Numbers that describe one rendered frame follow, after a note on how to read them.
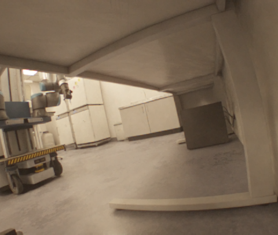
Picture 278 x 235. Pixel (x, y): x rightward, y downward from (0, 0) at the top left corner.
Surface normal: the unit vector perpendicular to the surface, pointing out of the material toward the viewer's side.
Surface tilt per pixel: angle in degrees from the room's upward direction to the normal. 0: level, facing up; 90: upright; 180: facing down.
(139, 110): 90
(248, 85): 90
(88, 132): 90
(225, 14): 90
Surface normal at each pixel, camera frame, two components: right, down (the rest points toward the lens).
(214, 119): -0.39, 0.07
